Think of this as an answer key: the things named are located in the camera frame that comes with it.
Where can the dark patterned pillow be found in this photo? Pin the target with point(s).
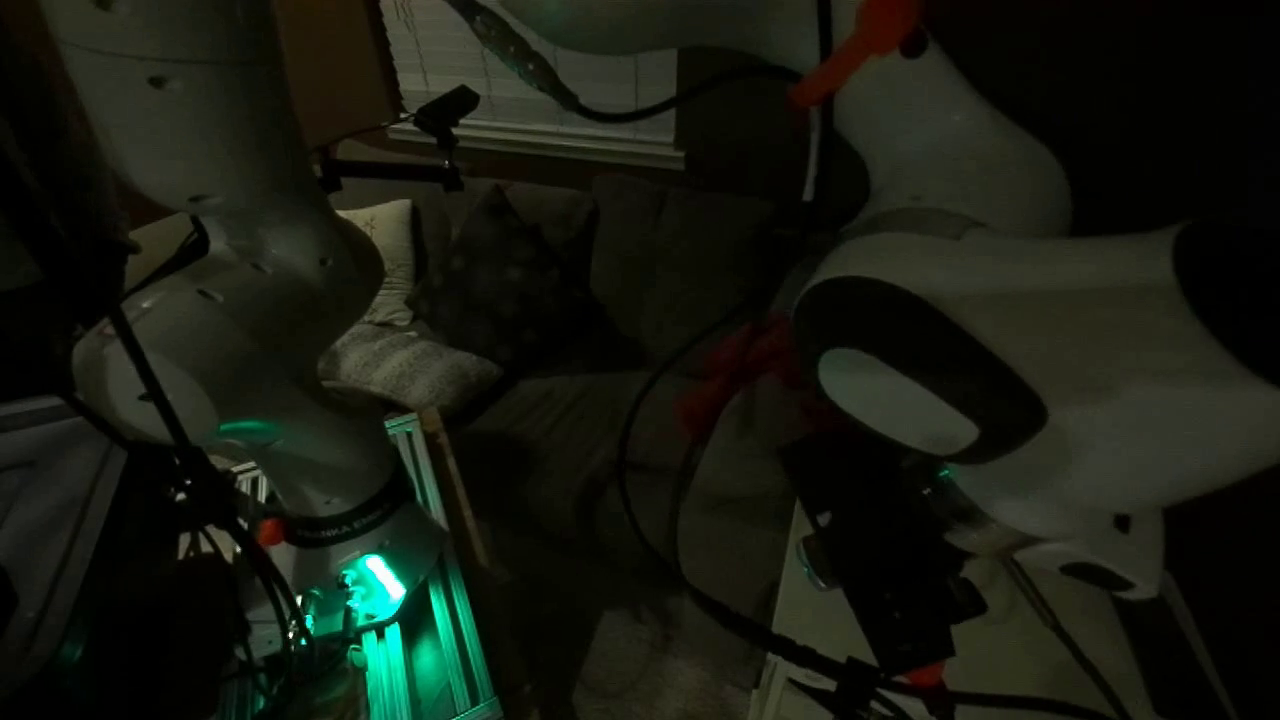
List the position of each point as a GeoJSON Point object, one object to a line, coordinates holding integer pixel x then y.
{"type": "Point", "coordinates": [503, 290]}

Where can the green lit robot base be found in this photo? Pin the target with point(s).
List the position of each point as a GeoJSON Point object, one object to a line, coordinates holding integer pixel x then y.
{"type": "Point", "coordinates": [370, 569]}

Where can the light throw pillow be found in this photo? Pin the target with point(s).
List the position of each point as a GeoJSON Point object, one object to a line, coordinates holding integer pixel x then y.
{"type": "Point", "coordinates": [391, 351]}

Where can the camera on stand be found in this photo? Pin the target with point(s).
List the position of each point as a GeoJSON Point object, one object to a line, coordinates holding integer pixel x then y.
{"type": "Point", "coordinates": [439, 122]}

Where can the white lattice side table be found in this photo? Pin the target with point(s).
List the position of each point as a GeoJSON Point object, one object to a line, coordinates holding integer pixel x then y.
{"type": "Point", "coordinates": [1010, 648]}

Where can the grey sofa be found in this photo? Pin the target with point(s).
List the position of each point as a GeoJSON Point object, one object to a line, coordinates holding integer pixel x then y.
{"type": "Point", "coordinates": [572, 452]}

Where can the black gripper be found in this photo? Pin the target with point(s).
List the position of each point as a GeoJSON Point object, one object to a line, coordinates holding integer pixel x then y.
{"type": "Point", "coordinates": [883, 544]}

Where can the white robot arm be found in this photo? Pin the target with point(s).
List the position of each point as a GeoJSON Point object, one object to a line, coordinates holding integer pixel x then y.
{"type": "Point", "coordinates": [1065, 388]}

